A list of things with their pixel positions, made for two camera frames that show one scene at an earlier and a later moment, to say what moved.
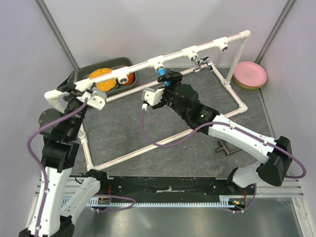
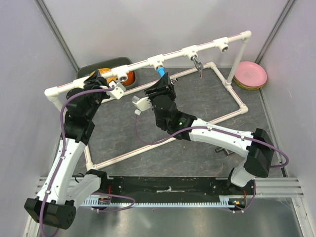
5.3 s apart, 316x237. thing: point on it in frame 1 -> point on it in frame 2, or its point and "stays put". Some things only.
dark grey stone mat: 125,138 stays put
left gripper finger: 68,84 -> 95,75
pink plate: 250,73 stays put
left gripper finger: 93,85 -> 103,81
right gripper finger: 175,74 -> 164,81
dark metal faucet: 223,147 stays put
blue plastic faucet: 161,71 stays put
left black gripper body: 77,93 -> 95,84
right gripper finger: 171,78 -> 157,90
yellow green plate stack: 246,87 stays put
